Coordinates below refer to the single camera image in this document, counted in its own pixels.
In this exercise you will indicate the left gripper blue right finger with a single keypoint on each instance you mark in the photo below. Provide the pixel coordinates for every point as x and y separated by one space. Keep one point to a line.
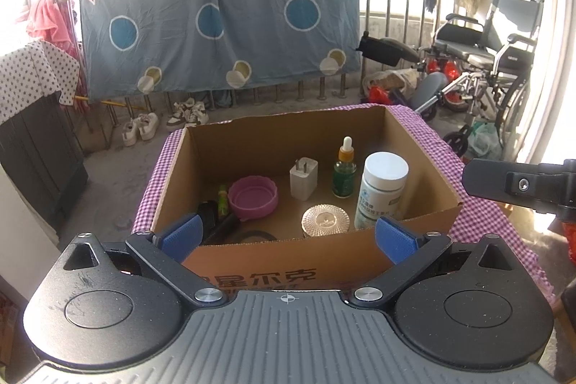
411 255

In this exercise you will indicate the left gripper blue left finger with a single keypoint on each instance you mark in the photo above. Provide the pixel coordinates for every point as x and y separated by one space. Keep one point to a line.
161 256

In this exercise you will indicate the black oval case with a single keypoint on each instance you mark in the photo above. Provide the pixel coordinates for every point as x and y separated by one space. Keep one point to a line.
208 212

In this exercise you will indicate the black cylinder tube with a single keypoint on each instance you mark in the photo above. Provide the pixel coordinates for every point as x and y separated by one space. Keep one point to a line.
224 228

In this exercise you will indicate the green lip balm tube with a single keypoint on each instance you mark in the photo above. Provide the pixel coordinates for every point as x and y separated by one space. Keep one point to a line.
223 202

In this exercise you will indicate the white vitamin bottle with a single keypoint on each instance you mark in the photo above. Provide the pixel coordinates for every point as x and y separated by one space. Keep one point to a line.
382 183

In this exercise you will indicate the black tape roll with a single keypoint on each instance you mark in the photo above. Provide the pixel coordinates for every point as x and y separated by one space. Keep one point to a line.
249 237

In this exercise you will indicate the pink plastic lid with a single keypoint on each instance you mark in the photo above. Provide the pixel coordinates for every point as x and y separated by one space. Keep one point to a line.
253 197

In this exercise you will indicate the green dropper bottle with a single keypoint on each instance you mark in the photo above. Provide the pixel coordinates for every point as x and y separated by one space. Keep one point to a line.
344 170

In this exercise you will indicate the white charger plug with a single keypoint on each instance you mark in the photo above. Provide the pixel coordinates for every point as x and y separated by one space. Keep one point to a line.
303 178

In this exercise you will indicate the green plastic bag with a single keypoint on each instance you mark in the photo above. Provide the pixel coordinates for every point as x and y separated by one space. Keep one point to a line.
483 142

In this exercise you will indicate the brown cardboard box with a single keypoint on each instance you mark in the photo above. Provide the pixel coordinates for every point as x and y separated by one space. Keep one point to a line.
275 173

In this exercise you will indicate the white green sneaker pair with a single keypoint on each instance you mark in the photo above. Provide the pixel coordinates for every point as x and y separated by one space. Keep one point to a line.
189 113

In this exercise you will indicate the wheelchair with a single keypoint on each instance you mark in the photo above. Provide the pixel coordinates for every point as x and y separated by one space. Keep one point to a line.
479 68

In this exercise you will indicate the dark cabinet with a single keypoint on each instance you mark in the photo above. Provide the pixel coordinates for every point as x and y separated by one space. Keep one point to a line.
43 159

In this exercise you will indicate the polka dot white cloth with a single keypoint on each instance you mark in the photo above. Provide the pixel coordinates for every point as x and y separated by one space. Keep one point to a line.
37 70

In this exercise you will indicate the metal balcony railing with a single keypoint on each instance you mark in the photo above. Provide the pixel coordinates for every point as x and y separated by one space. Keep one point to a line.
396 6

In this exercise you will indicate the blue patterned bedsheet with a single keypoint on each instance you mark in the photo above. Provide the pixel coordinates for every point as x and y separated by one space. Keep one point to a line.
134 46

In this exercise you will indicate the pink hanging garment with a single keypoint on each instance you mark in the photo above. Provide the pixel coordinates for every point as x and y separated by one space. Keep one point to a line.
49 23

